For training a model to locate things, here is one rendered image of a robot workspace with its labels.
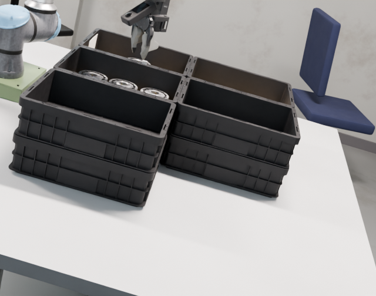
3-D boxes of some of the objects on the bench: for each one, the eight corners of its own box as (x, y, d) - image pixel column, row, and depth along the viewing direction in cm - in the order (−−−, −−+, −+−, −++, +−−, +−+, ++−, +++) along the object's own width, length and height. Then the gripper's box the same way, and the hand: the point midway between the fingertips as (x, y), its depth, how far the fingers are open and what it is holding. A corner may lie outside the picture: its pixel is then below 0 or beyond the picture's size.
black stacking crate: (4, 172, 173) (11, 134, 168) (39, 133, 201) (45, 99, 196) (143, 212, 174) (153, 175, 169) (158, 168, 201) (168, 134, 196)
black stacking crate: (158, 168, 201) (168, 134, 196) (170, 134, 229) (178, 104, 224) (277, 202, 202) (289, 170, 197) (275, 164, 229) (285, 135, 225)
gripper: (178, 1, 200) (163, 63, 209) (157, -11, 207) (143, 49, 217) (157, 0, 194) (143, 63, 203) (136, -13, 202) (123, 49, 211)
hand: (137, 52), depth 208 cm, fingers open, 5 cm apart
